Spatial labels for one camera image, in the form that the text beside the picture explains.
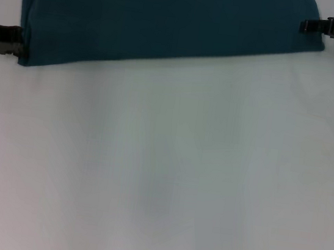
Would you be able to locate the teal blue printed t-shirt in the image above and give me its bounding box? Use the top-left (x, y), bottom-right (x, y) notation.
top-left (10, 0), bottom-right (332, 106)

